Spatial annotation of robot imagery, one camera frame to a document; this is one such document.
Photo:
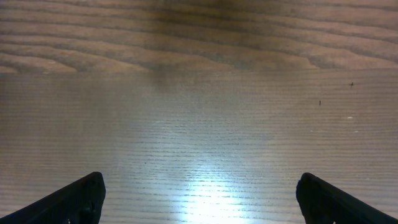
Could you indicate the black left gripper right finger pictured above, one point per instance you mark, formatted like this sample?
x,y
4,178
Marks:
x,y
323,203

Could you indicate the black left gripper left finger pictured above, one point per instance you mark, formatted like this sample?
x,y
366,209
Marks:
x,y
79,202

